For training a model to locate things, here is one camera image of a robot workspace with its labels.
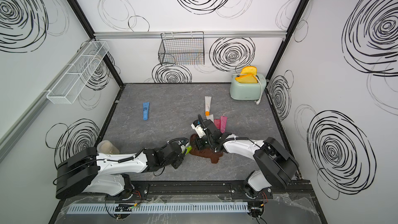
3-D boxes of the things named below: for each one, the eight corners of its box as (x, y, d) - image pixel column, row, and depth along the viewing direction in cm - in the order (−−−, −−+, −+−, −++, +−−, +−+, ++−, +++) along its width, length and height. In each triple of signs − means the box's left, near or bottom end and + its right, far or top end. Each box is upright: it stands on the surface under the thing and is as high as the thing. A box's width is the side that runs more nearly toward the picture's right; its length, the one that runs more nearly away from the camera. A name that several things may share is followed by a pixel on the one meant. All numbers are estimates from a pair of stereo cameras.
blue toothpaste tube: (143, 120, 102) (141, 118, 100) (144, 104, 110) (143, 102, 109) (148, 120, 102) (147, 118, 100) (149, 104, 111) (148, 101, 109)
